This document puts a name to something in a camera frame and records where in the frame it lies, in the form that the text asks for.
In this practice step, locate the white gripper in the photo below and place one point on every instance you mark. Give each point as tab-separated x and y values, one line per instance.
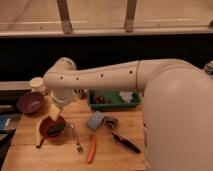
60	98

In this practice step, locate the black eraser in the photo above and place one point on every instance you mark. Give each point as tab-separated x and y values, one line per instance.
54	130

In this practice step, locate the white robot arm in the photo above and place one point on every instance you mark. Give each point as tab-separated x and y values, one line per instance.
177	100

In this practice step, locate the orange bowl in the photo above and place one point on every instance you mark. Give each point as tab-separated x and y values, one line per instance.
48	122

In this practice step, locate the purple bowl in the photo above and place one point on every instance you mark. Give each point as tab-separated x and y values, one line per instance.
30	102

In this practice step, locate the white cup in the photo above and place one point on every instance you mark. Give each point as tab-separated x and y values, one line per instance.
37	85

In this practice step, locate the blue sponge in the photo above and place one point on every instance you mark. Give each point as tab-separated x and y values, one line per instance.
95	120

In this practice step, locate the metal fork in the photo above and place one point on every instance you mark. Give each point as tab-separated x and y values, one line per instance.
78	144

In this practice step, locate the brown pine cone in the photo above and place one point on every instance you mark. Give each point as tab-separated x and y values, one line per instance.
98	99

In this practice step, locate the orange carrot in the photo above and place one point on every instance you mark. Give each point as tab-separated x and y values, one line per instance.
92	150

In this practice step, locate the green plastic tray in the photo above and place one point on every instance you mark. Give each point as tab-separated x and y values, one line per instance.
116	101

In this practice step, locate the metal binder clip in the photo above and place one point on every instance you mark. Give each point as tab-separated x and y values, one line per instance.
111	122

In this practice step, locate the wooden cutting board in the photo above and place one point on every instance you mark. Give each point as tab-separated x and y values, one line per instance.
61	154

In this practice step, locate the crumpled white cloth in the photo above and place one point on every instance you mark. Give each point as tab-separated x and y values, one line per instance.
126	96

